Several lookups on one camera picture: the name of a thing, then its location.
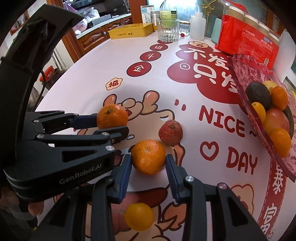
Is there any mandarin orange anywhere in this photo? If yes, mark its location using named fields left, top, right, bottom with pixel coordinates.
left=269, top=128, right=292, bottom=158
left=131, top=140, right=166, bottom=175
left=271, top=86, right=288, bottom=111
left=96, top=104, right=128, bottom=129

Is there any small yellow orange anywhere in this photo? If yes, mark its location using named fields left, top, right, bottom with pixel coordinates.
left=251, top=102, right=266, bottom=124
left=124, top=203, right=154, bottom=232

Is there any small dark red fruit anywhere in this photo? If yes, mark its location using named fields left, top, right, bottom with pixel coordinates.
left=159, top=120, right=183, bottom=147

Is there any red apple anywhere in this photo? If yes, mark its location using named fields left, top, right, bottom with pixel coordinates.
left=263, top=108, right=290, bottom=135

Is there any overripe dark banana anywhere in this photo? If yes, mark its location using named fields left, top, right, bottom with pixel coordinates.
left=283, top=105, right=295, bottom=138

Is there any dark avocado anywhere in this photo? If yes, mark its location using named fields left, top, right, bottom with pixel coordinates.
left=245, top=82, right=271, bottom=110

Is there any yellow speckled pear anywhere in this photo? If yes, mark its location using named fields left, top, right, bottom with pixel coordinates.
left=263, top=80, right=278, bottom=93

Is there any yellow tin box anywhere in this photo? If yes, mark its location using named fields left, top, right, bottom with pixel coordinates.
left=109, top=23, right=154, bottom=40

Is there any clear glass tumbler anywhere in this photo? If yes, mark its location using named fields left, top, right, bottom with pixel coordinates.
left=157, top=19, right=180, bottom=42

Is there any silver tin can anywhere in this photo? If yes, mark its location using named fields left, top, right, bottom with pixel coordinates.
left=150, top=11, right=160, bottom=32

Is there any small white carton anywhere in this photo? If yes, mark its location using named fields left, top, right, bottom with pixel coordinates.
left=140, top=5, right=154, bottom=23

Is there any small glass jar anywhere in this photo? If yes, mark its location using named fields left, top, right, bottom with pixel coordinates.
left=179, top=20, right=190, bottom=36

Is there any green label plastic bottle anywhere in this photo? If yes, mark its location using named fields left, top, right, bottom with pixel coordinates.
left=159, top=0, right=178, bottom=28

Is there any white squeeze bottle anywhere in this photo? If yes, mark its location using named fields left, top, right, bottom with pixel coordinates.
left=190, top=11, right=206, bottom=41

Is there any teal cup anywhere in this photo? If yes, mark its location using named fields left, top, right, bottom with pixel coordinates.
left=211, top=18, right=222, bottom=44

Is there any red paper cup package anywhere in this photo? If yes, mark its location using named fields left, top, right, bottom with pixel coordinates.
left=216, top=1, right=281, bottom=70

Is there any white countertop appliance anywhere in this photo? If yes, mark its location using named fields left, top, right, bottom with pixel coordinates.
left=273, top=29, right=295, bottom=92

